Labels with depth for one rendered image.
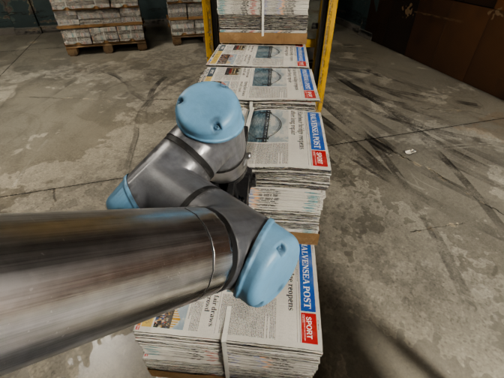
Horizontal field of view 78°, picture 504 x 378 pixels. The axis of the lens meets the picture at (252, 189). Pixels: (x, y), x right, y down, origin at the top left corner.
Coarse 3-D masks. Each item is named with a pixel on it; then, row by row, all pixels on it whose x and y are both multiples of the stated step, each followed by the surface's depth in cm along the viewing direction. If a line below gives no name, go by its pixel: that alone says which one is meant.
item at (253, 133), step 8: (248, 112) 84; (256, 112) 84; (256, 120) 80; (256, 128) 77; (248, 136) 74; (256, 136) 74; (248, 144) 72; (256, 144) 72; (248, 160) 66; (248, 200) 70
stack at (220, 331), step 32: (288, 288) 68; (160, 320) 63; (192, 320) 63; (224, 320) 63; (256, 320) 63; (288, 320) 63; (320, 320) 63; (160, 352) 67; (192, 352) 65; (224, 352) 62; (256, 352) 62; (288, 352) 60; (320, 352) 59
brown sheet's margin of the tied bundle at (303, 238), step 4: (292, 232) 75; (296, 232) 74; (300, 232) 74; (296, 236) 75; (300, 236) 75; (304, 236) 75; (308, 236) 75; (312, 236) 75; (316, 236) 75; (300, 240) 76; (304, 240) 76; (308, 240) 76; (312, 240) 76; (316, 240) 76; (312, 244) 77; (316, 244) 77
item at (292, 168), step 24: (264, 120) 80; (288, 120) 80; (312, 120) 80; (264, 144) 71; (288, 144) 71; (312, 144) 71; (264, 168) 64; (288, 168) 64; (312, 168) 63; (264, 192) 68; (288, 192) 67; (312, 192) 67; (288, 216) 72; (312, 216) 71
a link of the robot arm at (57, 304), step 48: (0, 240) 13; (48, 240) 14; (96, 240) 16; (144, 240) 18; (192, 240) 21; (240, 240) 25; (288, 240) 26; (0, 288) 12; (48, 288) 14; (96, 288) 15; (144, 288) 17; (192, 288) 21; (240, 288) 26; (0, 336) 12; (48, 336) 14; (96, 336) 16
